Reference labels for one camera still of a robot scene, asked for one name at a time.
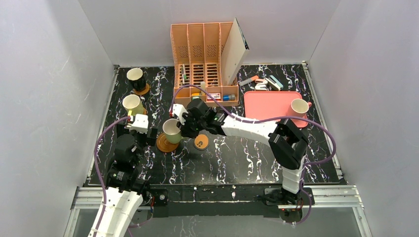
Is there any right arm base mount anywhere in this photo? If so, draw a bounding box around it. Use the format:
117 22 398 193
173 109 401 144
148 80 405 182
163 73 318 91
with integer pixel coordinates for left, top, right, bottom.
256 186 315 225

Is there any white pink stapler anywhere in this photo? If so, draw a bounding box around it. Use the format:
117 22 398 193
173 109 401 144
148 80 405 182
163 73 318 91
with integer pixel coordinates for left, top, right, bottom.
254 80 268 91

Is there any orange desk file organizer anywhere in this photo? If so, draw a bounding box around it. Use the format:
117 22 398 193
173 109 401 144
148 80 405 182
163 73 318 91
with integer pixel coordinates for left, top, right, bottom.
170 22 239 107

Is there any pen in organizer slot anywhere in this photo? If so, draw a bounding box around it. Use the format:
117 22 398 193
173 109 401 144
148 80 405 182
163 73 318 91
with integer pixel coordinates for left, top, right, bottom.
181 64 187 84

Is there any plain orange coaster far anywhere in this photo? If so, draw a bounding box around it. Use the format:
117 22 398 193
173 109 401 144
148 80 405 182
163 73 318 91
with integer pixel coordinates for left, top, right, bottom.
133 83 150 95

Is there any grey marker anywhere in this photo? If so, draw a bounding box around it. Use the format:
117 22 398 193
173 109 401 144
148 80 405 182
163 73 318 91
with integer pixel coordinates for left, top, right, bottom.
238 79 253 86

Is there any pink tray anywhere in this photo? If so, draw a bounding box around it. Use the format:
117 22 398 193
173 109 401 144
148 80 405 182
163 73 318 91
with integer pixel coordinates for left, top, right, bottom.
244 91 302 120

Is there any aluminium front rail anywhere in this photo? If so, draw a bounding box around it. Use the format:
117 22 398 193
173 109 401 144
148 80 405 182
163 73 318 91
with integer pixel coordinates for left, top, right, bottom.
71 184 364 209

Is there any blue grey bottle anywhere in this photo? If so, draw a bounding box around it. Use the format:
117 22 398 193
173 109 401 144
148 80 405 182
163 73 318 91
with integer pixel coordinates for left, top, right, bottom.
223 94 236 101

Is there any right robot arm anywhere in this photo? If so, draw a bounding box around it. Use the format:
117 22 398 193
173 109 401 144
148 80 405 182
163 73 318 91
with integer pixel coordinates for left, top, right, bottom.
171 99 308 196

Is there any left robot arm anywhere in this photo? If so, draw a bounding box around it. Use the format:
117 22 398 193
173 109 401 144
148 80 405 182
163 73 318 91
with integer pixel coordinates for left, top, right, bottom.
88 124 158 237

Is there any black mug white inside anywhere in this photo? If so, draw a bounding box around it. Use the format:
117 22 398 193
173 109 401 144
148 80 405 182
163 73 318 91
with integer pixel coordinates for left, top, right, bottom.
126 68 147 92

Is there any green mug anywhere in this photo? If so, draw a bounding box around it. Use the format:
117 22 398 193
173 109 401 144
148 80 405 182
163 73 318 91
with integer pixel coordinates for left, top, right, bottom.
162 118 183 144

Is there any white leaning book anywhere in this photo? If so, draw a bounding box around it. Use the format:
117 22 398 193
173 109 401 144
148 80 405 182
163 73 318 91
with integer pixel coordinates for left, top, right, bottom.
221 17 250 86

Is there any ridged orange round coaster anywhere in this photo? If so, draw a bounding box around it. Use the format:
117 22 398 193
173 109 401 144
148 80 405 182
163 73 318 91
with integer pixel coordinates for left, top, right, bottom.
156 133 179 153

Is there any orange coaster with black logo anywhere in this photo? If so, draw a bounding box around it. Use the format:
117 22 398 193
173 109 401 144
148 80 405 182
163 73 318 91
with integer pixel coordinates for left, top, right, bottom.
194 134 209 151

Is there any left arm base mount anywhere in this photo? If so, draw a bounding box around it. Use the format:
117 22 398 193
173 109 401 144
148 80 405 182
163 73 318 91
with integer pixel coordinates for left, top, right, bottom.
129 186 168 228

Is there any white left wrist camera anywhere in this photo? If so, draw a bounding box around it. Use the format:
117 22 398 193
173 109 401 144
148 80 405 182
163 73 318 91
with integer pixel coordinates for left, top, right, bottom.
129 114 149 134

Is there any yellow mug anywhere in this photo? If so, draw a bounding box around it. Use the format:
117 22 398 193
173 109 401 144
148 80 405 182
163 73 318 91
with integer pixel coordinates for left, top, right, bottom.
122 94 146 116

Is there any teal eraser block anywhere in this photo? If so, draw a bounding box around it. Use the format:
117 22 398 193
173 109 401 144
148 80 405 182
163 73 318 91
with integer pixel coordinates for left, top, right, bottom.
266 75 284 91

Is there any red white card box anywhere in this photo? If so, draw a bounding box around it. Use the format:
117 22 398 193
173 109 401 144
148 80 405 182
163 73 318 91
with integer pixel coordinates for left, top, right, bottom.
207 93 222 101

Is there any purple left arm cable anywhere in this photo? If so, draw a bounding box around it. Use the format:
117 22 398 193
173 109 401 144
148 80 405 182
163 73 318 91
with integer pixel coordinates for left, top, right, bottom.
93 116 155 237

